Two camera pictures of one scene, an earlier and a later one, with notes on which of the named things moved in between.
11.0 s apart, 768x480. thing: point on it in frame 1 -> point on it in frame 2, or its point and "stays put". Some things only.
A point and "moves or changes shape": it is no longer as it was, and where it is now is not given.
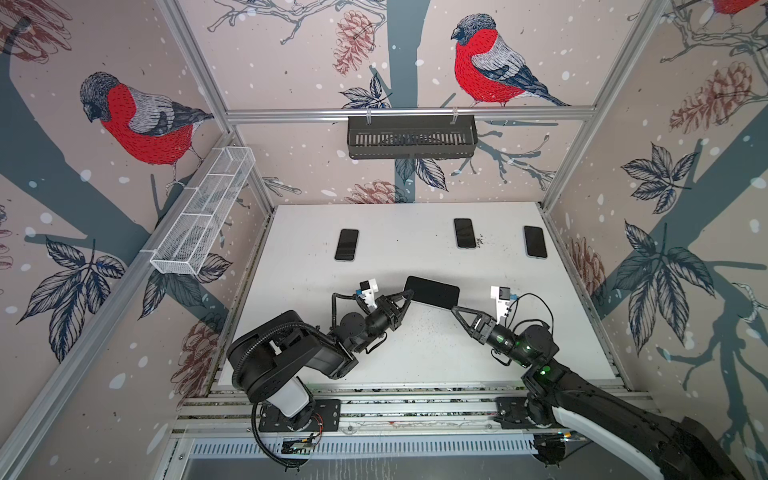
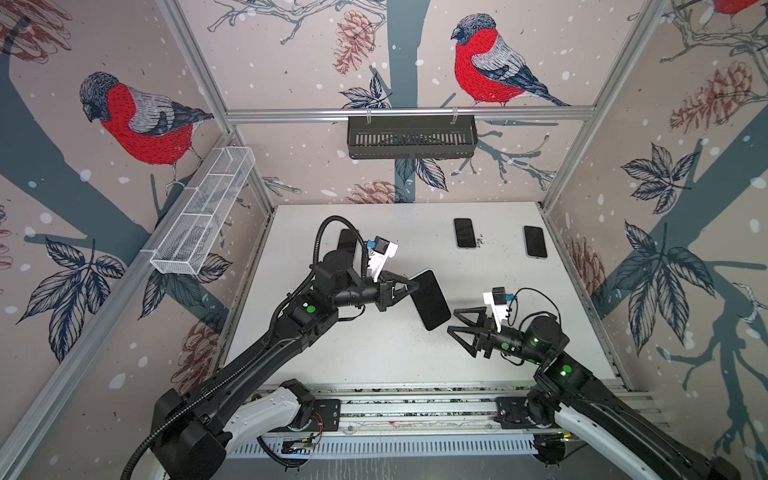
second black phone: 347,243 stays put
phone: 433,292 moves or changes shape
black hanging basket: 411,137 stays put
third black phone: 464,233 stays put
